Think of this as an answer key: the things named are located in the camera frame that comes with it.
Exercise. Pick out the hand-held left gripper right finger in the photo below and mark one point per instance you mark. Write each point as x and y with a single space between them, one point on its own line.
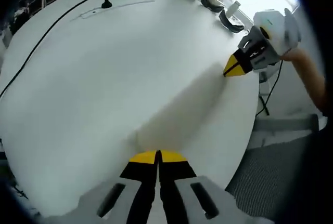
177 179

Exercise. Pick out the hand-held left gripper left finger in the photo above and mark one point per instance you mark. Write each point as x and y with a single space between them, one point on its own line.
140 179

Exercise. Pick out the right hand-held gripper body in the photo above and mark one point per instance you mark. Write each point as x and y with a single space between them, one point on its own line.
281 29

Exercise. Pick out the black curved object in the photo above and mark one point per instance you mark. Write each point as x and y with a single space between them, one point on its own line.
210 4
230 24

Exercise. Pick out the white cylinder object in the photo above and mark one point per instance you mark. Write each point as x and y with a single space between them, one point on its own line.
233 7

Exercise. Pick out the grey mesh office chair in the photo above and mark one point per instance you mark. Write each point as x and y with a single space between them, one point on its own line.
273 169

